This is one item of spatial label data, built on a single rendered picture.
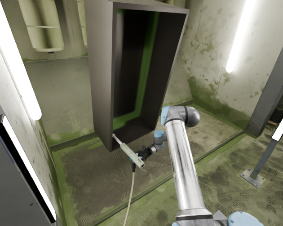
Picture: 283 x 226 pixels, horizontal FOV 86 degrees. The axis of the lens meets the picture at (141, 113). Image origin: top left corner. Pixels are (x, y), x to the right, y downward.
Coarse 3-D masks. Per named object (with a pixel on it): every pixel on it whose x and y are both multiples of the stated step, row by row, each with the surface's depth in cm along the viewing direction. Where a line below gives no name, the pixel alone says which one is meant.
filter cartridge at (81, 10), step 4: (80, 0) 171; (80, 4) 173; (80, 8) 175; (80, 12) 178; (84, 12) 175; (80, 16) 181; (84, 16) 178; (80, 20) 185; (84, 20) 180; (84, 24) 183; (84, 28) 186; (84, 32) 188; (84, 36) 192; (84, 40) 195; (84, 44) 200
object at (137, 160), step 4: (112, 136) 155; (116, 140) 150; (120, 144) 143; (124, 144) 143; (124, 148) 139; (128, 148) 139; (128, 152) 135; (132, 152) 136; (132, 156) 131; (136, 156) 131; (132, 160) 134; (136, 160) 128; (140, 160) 126; (132, 164) 137; (136, 164) 129; (140, 164) 124; (132, 168) 141; (140, 168) 126
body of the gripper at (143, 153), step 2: (148, 148) 145; (142, 150) 144; (148, 150) 146; (150, 150) 144; (140, 152) 141; (142, 152) 141; (144, 152) 141; (150, 152) 144; (140, 154) 139; (142, 154) 139; (144, 154) 139; (146, 154) 140; (148, 154) 146; (150, 154) 145; (138, 156) 143; (146, 156) 141; (148, 156) 147; (144, 158) 142; (146, 158) 143; (142, 160) 141
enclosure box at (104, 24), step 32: (96, 0) 83; (128, 0) 88; (96, 32) 94; (128, 32) 125; (160, 32) 130; (96, 64) 108; (128, 64) 144; (160, 64) 141; (96, 96) 129; (128, 96) 170; (160, 96) 155; (96, 128) 158; (128, 128) 176
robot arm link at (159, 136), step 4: (156, 132) 145; (160, 132) 145; (164, 132) 146; (156, 136) 143; (160, 136) 142; (164, 136) 144; (156, 140) 145; (160, 140) 145; (164, 140) 145; (156, 144) 147; (160, 144) 147
